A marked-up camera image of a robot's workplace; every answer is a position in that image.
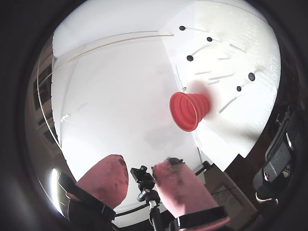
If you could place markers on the red collapsible silicone cup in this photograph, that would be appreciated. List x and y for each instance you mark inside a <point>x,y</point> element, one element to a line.
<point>190,113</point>

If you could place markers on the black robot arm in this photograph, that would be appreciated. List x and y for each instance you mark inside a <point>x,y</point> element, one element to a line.
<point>276,156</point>

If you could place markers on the black camera on tripod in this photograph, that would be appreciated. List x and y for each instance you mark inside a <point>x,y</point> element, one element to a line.
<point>144,178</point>

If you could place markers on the pink covered gripper finger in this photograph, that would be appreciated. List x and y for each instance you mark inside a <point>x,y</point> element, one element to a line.
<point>183,192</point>
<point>106,183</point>

